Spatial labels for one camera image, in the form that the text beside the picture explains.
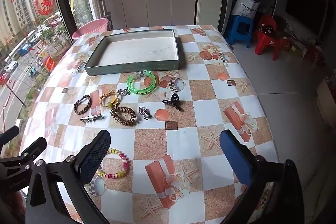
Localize red plastic chair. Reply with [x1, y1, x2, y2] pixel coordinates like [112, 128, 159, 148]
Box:
[253, 15, 289, 61]

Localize brown braided bracelet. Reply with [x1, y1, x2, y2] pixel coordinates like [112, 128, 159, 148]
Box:
[73, 95, 92, 115]

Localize pink and yellow spiral bracelet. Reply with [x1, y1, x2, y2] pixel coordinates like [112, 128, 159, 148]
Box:
[96, 148, 131, 180]

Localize brown spiral hair tie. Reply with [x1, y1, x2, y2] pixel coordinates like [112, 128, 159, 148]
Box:
[110, 107, 137, 127]

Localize green bangle with clear clasp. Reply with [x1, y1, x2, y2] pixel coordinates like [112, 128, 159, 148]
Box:
[127, 70, 151, 95]

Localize yellow flower hair tie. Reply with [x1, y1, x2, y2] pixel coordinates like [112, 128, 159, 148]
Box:
[99, 91, 120, 109]

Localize grey-green shallow tray box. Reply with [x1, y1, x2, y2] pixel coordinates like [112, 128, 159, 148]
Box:
[84, 29, 184, 77]

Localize silver hair clip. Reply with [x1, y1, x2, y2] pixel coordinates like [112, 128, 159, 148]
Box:
[80, 114, 104, 123]

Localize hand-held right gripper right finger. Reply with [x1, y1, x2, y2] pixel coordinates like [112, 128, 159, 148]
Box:
[219, 130, 305, 224]

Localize silver heart brooch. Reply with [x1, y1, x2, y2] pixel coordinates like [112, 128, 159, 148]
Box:
[139, 106, 152, 121]

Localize green and orange wristband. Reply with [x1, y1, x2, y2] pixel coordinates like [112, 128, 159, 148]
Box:
[135, 72, 160, 96]

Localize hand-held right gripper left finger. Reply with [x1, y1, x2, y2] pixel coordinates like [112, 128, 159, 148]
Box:
[25, 130, 112, 224]

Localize white cabinet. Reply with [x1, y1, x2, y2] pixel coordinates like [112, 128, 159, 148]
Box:
[101, 0, 200, 30]

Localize blue plastic stool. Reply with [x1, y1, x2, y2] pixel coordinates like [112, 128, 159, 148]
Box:
[226, 15, 254, 48]

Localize red round window decal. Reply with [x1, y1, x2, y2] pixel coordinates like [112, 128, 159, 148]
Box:
[34, 0, 56, 16]

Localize pink plastic basin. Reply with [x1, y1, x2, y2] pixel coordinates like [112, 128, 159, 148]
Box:
[72, 18, 109, 40]

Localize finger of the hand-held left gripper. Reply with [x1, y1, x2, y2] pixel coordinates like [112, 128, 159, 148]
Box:
[0, 126, 20, 146]
[20, 137, 48, 169]

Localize black claw hair clip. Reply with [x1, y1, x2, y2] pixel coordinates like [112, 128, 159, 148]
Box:
[162, 93, 184, 111]

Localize white shopping bag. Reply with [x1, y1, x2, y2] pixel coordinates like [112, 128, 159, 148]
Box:
[231, 0, 260, 20]

